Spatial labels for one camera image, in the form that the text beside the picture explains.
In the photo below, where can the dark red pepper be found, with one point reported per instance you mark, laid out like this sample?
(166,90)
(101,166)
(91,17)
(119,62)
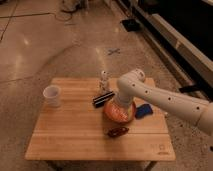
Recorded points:
(116,132)

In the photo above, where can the orange bowl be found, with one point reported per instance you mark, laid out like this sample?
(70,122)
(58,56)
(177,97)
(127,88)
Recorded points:
(119,114)

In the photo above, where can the white plastic cup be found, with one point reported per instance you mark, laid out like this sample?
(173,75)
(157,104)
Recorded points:
(52,95)

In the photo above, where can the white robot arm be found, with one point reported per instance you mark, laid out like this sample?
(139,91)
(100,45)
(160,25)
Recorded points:
(195,111)

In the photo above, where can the wooden table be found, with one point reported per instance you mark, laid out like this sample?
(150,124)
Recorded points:
(78,131)

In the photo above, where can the blue sponge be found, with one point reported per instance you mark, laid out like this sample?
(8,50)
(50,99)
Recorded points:
(143,111)

